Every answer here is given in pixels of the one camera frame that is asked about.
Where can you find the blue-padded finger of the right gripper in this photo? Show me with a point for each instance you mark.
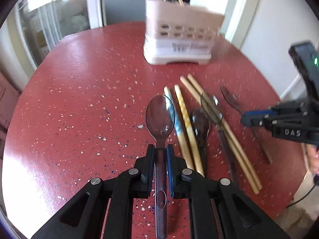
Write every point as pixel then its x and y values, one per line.
pixel 256 117

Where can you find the glass sliding door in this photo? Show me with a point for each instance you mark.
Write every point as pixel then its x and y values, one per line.
pixel 42 24

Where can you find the pink plastic utensil holder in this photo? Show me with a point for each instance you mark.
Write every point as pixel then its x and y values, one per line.
pixel 176 33

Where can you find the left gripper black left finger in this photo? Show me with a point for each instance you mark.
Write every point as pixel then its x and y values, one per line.
pixel 103 208

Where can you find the blue patterned chopstick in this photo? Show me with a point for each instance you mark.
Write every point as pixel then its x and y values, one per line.
pixel 179 131

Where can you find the person's right hand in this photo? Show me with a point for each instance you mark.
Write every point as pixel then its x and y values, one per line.
pixel 313 158

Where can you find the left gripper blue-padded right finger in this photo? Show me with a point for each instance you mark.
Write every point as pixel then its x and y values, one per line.
pixel 217 209

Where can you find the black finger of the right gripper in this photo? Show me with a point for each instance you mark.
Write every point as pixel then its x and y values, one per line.
pixel 281 128

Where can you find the yellow patterned chopstick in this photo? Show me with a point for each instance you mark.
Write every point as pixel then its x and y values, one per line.
pixel 190 133

